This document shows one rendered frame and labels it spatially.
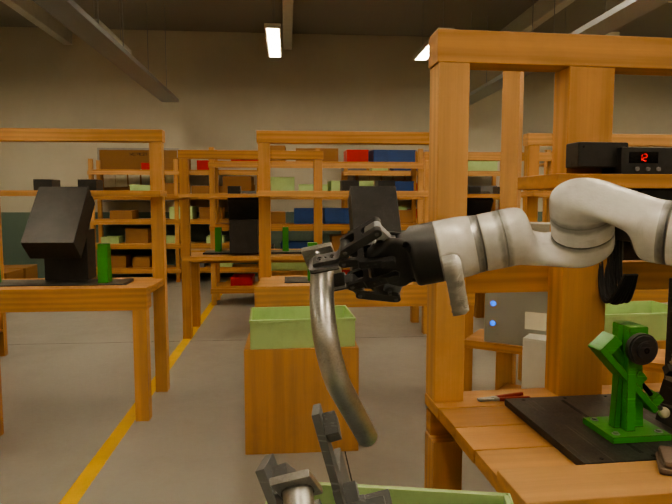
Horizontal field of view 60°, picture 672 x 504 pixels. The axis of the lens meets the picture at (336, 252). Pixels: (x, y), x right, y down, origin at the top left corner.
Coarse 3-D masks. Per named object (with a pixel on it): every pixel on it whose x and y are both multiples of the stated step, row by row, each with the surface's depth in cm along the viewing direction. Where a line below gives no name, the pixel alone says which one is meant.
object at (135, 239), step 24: (96, 168) 1062; (144, 168) 1032; (168, 168) 1039; (168, 192) 1042; (192, 192) 1047; (120, 216) 1038; (192, 216) 1045; (120, 240) 1051; (144, 240) 1045; (168, 240) 1046; (96, 264) 1039; (120, 264) 1045; (144, 264) 1049; (240, 264) 1100
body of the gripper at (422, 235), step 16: (432, 224) 70; (400, 240) 69; (416, 240) 69; (432, 240) 68; (368, 256) 71; (384, 256) 70; (400, 256) 70; (416, 256) 68; (432, 256) 68; (384, 272) 72; (400, 272) 72; (416, 272) 69; (432, 272) 69
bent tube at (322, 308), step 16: (304, 256) 74; (336, 272) 77; (320, 288) 70; (320, 304) 69; (320, 320) 68; (320, 336) 67; (336, 336) 68; (320, 352) 67; (336, 352) 67; (320, 368) 68; (336, 368) 68; (336, 384) 68; (336, 400) 71; (352, 400) 71; (352, 416) 74; (368, 416) 78; (352, 432) 79; (368, 432) 78
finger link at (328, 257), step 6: (342, 240) 71; (348, 240) 71; (342, 246) 70; (336, 252) 72; (318, 258) 72; (324, 258) 72; (330, 258) 72; (336, 258) 71; (318, 264) 72; (324, 264) 72; (330, 264) 72
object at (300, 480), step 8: (296, 472) 56; (304, 472) 56; (272, 480) 56; (280, 480) 56; (288, 480) 56; (296, 480) 56; (304, 480) 56; (312, 480) 56; (280, 488) 57; (288, 488) 56; (296, 488) 56; (304, 488) 56; (312, 488) 58; (320, 488) 59; (280, 496) 58; (288, 496) 56; (296, 496) 56; (304, 496) 56; (312, 496) 57
